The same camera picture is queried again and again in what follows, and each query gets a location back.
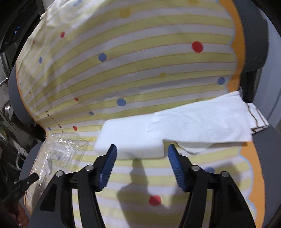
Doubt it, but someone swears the white sponge block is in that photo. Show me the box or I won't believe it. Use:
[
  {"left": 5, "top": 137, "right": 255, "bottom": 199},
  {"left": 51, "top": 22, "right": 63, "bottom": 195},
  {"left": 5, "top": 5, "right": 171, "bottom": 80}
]
[{"left": 94, "top": 114, "right": 164, "bottom": 160}]

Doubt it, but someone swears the clear plastic tray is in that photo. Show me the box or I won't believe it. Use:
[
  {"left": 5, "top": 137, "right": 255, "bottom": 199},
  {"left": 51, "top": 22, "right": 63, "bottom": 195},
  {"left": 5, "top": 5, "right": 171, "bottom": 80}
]
[{"left": 24, "top": 133, "right": 90, "bottom": 214}]

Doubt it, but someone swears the white paper napkin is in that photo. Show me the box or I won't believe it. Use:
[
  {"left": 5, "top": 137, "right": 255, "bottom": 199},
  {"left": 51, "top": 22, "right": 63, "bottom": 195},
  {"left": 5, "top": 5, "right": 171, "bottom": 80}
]
[{"left": 147, "top": 91, "right": 252, "bottom": 154}]

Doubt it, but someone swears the person's left hand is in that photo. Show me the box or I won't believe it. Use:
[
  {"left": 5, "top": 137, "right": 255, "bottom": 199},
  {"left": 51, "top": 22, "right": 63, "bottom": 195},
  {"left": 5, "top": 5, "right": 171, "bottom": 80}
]
[{"left": 11, "top": 203, "right": 29, "bottom": 227}]

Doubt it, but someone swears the yellow striped dotted cloth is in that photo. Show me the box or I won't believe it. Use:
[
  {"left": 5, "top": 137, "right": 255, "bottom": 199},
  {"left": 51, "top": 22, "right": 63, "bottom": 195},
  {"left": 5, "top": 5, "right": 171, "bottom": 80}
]
[{"left": 16, "top": 1, "right": 265, "bottom": 227}]

